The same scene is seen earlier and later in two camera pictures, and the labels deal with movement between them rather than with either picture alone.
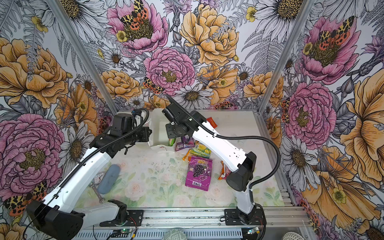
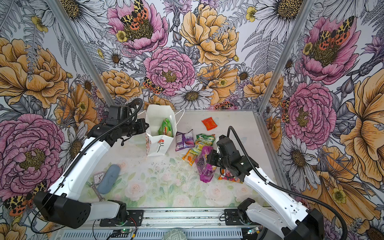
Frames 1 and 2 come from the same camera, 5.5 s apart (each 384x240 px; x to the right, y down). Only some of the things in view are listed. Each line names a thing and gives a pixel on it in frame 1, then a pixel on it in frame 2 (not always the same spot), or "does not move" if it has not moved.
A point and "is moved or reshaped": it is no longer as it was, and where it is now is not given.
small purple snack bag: x=187 y=144 does not move
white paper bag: x=157 y=121 is moved or reshaped
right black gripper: x=171 y=133 -> x=211 y=157
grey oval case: x=109 y=179 does not move
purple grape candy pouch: x=199 y=172 is moved or reshaped
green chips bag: x=171 y=141 -> x=166 y=128
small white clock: x=98 y=177 does not move
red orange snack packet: x=224 y=174 does not move
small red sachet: x=212 y=122 does not move
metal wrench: x=100 y=198 does not move
